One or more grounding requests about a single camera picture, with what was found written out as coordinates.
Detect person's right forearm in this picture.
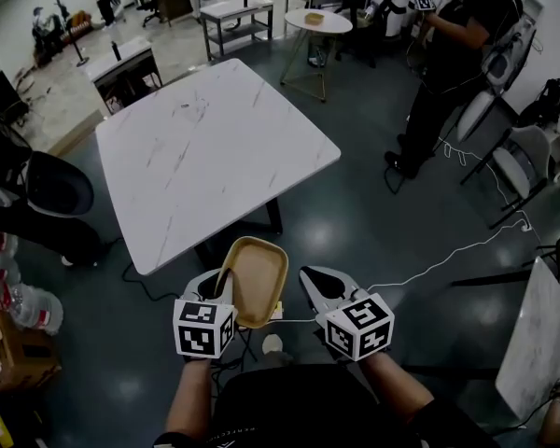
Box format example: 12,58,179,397
358,350,435,413

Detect tan plastic tray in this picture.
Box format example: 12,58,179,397
217,235,290,329

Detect person's left forearm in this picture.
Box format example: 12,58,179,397
165,356,214,438

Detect grey metal shelf table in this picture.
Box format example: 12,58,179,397
199,0,275,63

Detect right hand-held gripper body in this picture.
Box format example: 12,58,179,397
310,285,397,363

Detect black stanchion post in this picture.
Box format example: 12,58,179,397
72,39,91,68

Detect long white cable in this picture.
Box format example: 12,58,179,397
279,210,542,324

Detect grey padded chair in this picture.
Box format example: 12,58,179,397
460,124,553,231

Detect red label plastic bottle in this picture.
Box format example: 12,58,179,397
7,282,64,336

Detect clear plastic lid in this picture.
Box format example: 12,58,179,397
179,94,211,121

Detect person's black shirt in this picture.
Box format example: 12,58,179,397
152,364,500,448

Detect black monitor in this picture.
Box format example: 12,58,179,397
0,70,30,121

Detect brown cardboard box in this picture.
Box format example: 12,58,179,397
0,315,63,394

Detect round white table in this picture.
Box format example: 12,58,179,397
279,7,354,103

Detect blue water bottle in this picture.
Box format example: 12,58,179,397
307,47,330,70

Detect grey marble table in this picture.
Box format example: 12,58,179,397
450,257,560,423

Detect thin black cable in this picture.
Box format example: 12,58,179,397
383,165,408,197

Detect black floor cable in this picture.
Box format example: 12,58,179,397
120,263,182,303

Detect person's right white shoe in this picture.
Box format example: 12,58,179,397
262,333,285,357

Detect white marble table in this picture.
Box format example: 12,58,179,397
95,57,342,277

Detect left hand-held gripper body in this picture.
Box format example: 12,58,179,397
172,291,239,360

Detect person's grey trousers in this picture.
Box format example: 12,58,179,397
256,348,302,369

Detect white shell chair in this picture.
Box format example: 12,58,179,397
455,89,512,145

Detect looped white cable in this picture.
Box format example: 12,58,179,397
441,140,531,226

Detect white top cabinet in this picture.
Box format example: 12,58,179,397
91,37,164,114

